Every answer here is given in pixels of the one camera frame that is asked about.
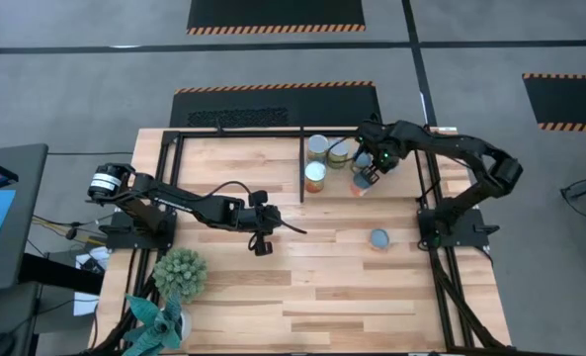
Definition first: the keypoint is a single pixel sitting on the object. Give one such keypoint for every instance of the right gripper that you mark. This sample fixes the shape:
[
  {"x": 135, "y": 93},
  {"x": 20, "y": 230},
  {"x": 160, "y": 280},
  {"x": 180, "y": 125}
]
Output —
[{"x": 379, "y": 146}]

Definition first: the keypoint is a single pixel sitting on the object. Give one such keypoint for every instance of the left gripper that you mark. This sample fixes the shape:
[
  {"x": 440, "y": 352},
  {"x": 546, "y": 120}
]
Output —
[{"x": 258, "y": 220}]

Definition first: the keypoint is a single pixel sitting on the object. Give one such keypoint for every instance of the small orange-label tin can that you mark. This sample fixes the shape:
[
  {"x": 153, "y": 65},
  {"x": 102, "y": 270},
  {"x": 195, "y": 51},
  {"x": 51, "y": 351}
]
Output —
[
  {"x": 358, "y": 187},
  {"x": 380, "y": 239}
]

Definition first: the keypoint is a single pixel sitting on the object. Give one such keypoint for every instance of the large green-label tin can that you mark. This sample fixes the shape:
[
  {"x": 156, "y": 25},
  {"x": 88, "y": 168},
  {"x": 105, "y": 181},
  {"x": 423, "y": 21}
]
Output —
[
  {"x": 338, "y": 151},
  {"x": 317, "y": 146}
]

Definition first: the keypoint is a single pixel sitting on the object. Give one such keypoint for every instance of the large orange-label tin can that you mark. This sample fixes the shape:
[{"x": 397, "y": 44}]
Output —
[{"x": 315, "y": 174}]

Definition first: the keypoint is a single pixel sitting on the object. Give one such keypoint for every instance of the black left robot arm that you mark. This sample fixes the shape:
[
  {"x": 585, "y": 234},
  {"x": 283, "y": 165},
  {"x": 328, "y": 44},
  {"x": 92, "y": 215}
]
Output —
[{"x": 174, "y": 203}]

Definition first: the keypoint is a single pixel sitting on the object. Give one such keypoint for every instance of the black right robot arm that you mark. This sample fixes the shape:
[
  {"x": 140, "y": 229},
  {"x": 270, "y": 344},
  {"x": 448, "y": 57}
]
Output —
[{"x": 460, "y": 146}]

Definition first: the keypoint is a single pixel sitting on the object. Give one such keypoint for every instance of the black hazard-striped floor mat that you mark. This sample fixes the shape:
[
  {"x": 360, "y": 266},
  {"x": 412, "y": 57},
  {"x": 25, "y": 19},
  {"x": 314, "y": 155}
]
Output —
[
  {"x": 569, "y": 99},
  {"x": 273, "y": 12},
  {"x": 322, "y": 106}
]

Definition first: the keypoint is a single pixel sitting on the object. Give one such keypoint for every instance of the green succulent ball plant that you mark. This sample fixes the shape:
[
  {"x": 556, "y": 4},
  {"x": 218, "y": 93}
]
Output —
[{"x": 180, "y": 274}]

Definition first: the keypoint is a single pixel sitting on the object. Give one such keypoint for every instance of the black floor tape strip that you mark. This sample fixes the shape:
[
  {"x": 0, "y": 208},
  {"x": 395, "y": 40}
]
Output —
[
  {"x": 418, "y": 64},
  {"x": 223, "y": 48}
]

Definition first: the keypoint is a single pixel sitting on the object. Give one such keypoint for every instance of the white plant pot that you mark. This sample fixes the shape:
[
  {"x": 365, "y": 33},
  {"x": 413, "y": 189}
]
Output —
[{"x": 187, "y": 324}]

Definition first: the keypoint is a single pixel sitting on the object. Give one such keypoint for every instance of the teal leafy artificial plant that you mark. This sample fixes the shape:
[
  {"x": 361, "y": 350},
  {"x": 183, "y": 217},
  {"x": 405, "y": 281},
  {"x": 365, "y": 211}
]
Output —
[{"x": 154, "y": 326}]

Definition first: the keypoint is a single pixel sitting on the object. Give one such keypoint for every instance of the white paper sheet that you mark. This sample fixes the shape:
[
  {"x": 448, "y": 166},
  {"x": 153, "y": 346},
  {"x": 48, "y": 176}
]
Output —
[{"x": 85, "y": 304}]

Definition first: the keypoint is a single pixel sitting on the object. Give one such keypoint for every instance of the black desk beam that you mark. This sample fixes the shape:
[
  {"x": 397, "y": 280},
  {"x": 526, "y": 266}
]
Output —
[{"x": 60, "y": 274}]

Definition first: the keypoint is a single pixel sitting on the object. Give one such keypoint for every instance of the grey monitor with blue screen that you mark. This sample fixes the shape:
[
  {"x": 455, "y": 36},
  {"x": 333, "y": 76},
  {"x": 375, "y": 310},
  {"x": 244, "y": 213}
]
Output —
[{"x": 25, "y": 212}]

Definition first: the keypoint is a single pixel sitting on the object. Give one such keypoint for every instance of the grey desk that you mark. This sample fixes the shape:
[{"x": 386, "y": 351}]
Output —
[{"x": 1, "y": 316}]

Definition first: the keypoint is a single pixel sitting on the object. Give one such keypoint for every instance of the black aluminium rig frame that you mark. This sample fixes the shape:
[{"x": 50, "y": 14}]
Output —
[{"x": 253, "y": 133}]

